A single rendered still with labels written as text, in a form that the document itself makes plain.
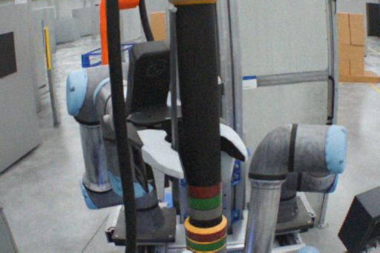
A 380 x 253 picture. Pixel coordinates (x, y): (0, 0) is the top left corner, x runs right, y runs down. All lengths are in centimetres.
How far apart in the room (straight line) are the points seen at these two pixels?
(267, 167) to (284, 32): 164
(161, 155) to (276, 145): 55
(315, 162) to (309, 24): 175
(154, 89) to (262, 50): 194
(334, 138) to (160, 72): 52
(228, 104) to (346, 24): 734
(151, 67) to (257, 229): 59
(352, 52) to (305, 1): 621
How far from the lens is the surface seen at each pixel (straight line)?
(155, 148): 34
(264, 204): 89
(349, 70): 873
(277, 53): 240
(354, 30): 858
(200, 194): 35
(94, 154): 109
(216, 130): 33
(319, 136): 85
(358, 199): 110
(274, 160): 86
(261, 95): 240
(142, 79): 42
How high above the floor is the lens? 179
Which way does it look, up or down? 16 degrees down
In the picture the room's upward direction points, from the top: 4 degrees counter-clockwise
